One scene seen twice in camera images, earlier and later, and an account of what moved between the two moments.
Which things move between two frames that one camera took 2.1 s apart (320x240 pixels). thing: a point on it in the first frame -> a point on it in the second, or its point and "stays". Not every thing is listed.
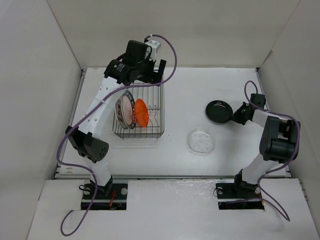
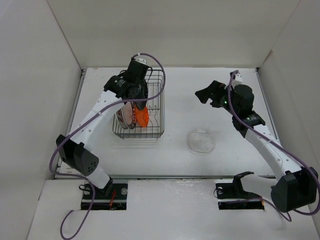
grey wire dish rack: [153, 95] stays
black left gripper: [154, 77] -> [141, 94]
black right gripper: [236, 117] -> [211, 92]
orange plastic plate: [141, 113] stays
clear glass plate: [201, 142] stays
